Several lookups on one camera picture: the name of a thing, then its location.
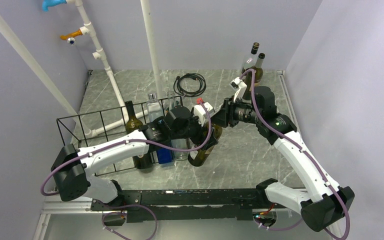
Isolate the black wire wine rack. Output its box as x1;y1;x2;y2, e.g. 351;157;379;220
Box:
56;97;173;177

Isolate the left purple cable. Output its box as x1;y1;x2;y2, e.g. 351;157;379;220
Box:
40;100;213;197

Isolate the dark wine bottle grey cap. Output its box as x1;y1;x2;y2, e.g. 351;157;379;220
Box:
243;53;265;102

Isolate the blue tap handle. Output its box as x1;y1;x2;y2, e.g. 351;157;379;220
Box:
41;0;67;12

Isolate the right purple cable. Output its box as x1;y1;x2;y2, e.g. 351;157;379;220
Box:
239;68;351;240

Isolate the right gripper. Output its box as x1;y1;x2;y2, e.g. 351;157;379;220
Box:
209;95;262;128

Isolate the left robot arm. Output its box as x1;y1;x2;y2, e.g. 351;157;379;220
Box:
47;102;216;210

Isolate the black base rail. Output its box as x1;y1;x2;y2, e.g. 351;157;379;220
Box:
91;188;273;223

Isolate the clear glass bottle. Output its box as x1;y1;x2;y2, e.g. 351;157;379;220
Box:
165;92;190;162

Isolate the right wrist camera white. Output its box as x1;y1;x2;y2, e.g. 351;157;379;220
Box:
229;77;247;103

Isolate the white pvc pipe frame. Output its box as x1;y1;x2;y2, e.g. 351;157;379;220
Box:
0;0;166;138

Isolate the coiled black cable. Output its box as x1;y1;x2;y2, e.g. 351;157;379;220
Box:
173;73;207;98

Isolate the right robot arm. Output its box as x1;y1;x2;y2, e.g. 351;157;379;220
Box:
211;86;355;232

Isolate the clear bottle black cap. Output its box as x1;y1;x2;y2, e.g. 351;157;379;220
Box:
241;42;260;74

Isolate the blue square glass bottle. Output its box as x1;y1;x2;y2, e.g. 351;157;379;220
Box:
146;93;173;165

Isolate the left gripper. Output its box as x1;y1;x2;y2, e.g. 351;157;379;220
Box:
170;107;218;150

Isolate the dark green wine bottle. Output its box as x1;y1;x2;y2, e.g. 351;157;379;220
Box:
125;100;153;170

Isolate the purple cable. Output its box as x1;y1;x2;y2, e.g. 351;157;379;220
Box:
239;68;351;240
40;100;213;197

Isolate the olive green wine bottle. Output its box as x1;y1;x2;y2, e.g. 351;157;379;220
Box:
188;123;223;167

